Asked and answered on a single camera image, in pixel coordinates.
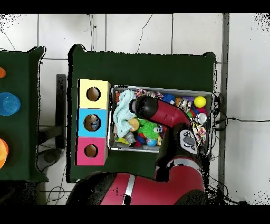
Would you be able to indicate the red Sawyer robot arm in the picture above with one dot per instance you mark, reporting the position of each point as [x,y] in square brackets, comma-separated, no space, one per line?
[168,114]

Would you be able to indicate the wooden box with three holes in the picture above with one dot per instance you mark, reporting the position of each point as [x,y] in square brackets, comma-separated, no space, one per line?
[97,103]

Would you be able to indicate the mint green cloth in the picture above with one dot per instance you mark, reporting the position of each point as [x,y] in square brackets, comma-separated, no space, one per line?
[124,114]

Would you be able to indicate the green fuzzy toy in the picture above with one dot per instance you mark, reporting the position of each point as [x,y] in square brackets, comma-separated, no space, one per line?
[148,129]

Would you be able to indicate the blue fuzzy toy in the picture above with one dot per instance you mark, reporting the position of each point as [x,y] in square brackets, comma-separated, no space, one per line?
[168,97]

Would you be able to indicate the dark green table cloth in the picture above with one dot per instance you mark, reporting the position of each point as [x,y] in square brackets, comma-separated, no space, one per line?
[21,74]
[143,69]

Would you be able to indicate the yellow ball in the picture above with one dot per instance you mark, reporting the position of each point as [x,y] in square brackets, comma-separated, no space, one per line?
[200,101]

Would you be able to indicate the black flat panel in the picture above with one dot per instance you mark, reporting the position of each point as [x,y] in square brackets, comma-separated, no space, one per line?
[61,101]

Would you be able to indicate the blue plastic cup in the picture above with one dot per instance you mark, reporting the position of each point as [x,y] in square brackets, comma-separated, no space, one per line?
[9,104]

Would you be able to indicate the orange plastic cup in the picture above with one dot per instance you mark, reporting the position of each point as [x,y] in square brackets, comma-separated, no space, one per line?
[3,152]
[2,73]

